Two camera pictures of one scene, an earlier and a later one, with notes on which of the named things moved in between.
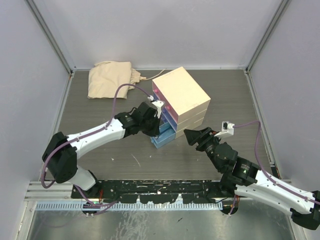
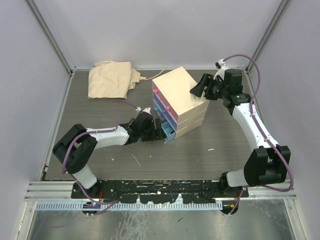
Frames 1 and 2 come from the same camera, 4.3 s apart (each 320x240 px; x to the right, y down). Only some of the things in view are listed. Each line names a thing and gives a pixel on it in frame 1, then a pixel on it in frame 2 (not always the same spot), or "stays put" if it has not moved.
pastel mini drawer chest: [184, 104] stays put
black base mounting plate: [153, 191] stays put
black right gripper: [204, 135] to [206, 80]
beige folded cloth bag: [106, 77] stays put
